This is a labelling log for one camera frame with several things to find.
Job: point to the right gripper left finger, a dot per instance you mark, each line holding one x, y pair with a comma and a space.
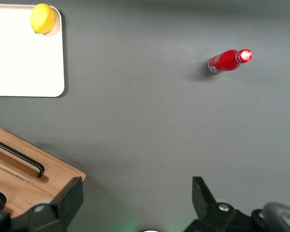
67, 200

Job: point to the red coke bottle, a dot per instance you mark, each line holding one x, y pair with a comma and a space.
226, 60

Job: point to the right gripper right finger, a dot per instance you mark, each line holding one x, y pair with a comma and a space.
203, 203

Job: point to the white rectangular tray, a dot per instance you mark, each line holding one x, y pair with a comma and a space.
21, 65

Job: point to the yellow lemon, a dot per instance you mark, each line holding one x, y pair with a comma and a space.
42, 18

